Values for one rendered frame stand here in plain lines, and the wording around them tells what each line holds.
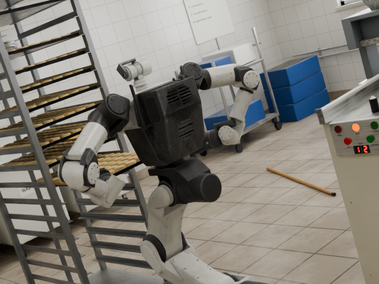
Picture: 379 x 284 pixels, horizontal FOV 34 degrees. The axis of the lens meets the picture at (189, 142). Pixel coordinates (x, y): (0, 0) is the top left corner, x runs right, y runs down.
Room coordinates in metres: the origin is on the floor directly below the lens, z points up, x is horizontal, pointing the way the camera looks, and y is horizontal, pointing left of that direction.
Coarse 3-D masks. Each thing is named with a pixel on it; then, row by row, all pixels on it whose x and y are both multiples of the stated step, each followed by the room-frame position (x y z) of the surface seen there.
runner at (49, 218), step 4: (12, 216) 3.29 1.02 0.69; (16, 216) 3.25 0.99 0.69; (20, 216) 3.21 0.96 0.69; (24, 216) 3.18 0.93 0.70; (28, 216) 3.14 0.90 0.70; (32, 216) 3.11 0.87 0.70; (36, 216) 3.08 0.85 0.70; (40, 216) 3.04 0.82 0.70; (44, 216) 3.01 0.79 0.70; (48, 216) 2.98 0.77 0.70; (52, 216) 2.94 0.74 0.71; (56, 216) 2.92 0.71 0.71; (36, 220) 3.09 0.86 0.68; (40, 220) 3.06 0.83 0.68; (44, 220) 3.02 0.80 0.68; (48, 220) 2.99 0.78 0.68; (52, 220) 2.96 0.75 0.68; (56, 220) 2.92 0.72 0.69; (68, 220) 2.88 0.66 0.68; (72, 220) 2.86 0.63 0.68
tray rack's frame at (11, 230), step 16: (16, 32) 3.60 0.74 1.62; (32, 176) 3.46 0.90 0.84; (0, 192) 3.31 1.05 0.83; (0, 208) 3.31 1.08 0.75; (80, 208) 3.59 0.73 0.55; (48, 224) 3.45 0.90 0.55; (16, 240) 3.30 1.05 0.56; (96, 240) 3.60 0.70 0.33; (96, 272) 3.58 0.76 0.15; (112, 272) 3.50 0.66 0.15; (128, 272) 3.42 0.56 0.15
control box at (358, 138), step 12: (348, 120) 2.44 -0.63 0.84; (360, 120) 2.38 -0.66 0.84; (372, 120) 2.35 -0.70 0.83; (336, 132) 2.47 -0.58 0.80; (348, 132) 2.43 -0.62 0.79; (360, 132) 2.39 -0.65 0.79; (372, 132) 2.36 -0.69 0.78; (336, 144) 2.48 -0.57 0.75; (360, 144) 2.40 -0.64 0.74; (372, 144) 2.37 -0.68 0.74
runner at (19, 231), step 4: (16, 232) 3.31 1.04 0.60; (20, 232) 3.27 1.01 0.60; (24, 232) 3.23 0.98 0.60; (28, 232) 3.20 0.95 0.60; (32, 232) 3.16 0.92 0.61; (36, 232) 3.13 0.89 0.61; (40, 232) 3.09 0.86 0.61; (44, 232) 3.06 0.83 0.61; (48, 232) 3.03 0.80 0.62; (40, 236) 3.10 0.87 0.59; (44, 236) 3.07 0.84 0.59; (48, 236) 3.04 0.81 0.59; (52, 236) 3.00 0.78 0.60; (56, 236) 2.97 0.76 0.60; (60, 236) 2.94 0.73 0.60
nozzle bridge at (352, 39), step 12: (360, 12) 3.22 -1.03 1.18; (372, 12) 3.04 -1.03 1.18; (348, 24) 3.14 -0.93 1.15; (360, 24) 3.18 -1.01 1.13; (372, 24) 3.14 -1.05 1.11; (348, 36) 3.15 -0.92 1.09; (360, 36) 3.17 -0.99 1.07; (372, 36) 3.15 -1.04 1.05; (348, 48) 3.16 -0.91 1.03; (360, 48) 3.23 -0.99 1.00; (372, 48) 3.25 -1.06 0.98; (372, 60) 3.23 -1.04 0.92; (372, 72) 3.21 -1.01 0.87
